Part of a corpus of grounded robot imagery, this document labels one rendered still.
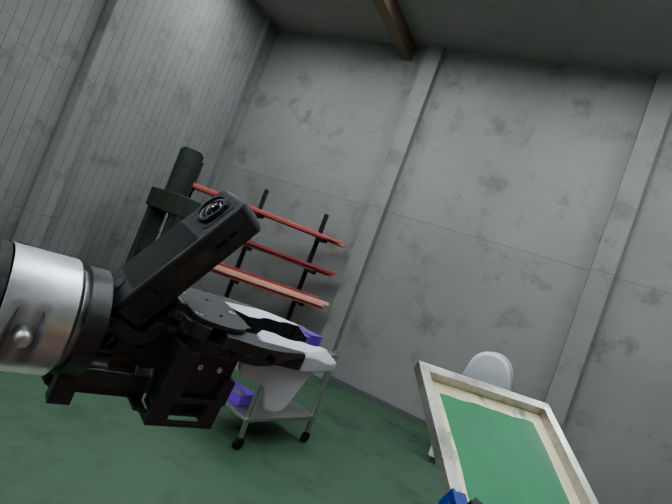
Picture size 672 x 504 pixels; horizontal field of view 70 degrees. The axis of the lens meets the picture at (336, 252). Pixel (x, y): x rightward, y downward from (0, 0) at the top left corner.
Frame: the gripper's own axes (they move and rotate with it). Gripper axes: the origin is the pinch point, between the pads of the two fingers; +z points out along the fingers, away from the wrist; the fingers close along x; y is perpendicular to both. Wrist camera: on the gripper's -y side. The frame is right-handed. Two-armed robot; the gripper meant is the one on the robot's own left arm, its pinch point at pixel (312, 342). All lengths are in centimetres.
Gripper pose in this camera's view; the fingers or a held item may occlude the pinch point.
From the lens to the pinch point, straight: 44.3
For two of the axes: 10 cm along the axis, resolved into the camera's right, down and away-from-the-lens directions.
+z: 7.0, 2.9, 6.5
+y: -4.3, 9.0, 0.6
